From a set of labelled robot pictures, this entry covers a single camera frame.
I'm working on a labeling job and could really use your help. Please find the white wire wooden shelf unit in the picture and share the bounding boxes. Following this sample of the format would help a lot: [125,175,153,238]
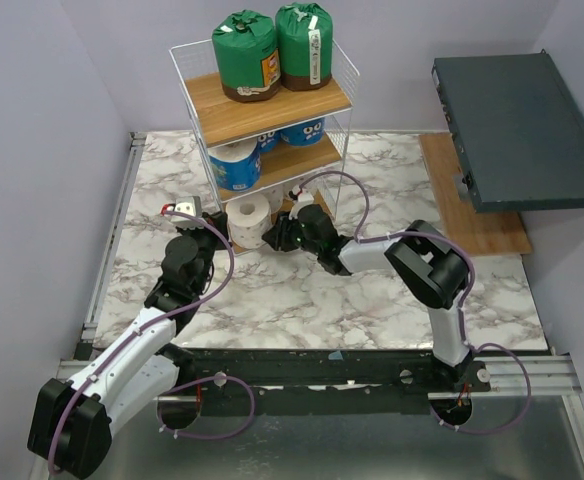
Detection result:
[169,37,361,259]

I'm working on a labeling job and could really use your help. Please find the green roll orange label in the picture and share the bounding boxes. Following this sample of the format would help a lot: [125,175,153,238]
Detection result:
[211,10,281,103]

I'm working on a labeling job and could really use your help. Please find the green roll white label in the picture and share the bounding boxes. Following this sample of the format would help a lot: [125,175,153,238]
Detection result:
[275,2,333,91]

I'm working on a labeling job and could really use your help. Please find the white patterned roll blue dots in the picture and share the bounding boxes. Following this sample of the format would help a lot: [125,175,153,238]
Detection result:
[263,184,284,214]

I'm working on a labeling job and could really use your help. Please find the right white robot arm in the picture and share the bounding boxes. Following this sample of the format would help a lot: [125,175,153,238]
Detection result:
[262,205,474,392]

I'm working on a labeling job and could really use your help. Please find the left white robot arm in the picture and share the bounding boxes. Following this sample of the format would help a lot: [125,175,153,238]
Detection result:
[27,205,231,479]

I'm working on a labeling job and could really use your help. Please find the wooden board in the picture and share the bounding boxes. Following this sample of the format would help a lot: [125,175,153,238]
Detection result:
[419,133,532,256]

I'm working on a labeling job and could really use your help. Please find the dark teal metal box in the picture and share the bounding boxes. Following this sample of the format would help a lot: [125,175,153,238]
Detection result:
[431,51,584,213]

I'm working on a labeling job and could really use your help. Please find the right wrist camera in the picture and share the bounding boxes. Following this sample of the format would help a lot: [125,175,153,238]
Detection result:
[288,185,314,219]

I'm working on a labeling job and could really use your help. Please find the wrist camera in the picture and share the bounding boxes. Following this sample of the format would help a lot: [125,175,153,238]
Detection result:
[160,195,203,230]
[288,185,314,219]

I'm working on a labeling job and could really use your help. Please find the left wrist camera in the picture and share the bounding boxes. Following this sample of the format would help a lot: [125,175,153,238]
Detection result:
[160,195,203,230]

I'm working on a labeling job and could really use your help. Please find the black mounting rail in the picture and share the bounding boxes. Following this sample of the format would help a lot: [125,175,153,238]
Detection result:
[157,346,491,428]

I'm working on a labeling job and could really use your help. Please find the aluminium extrusion rail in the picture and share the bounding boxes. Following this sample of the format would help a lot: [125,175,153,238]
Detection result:
[26,130,584,480]

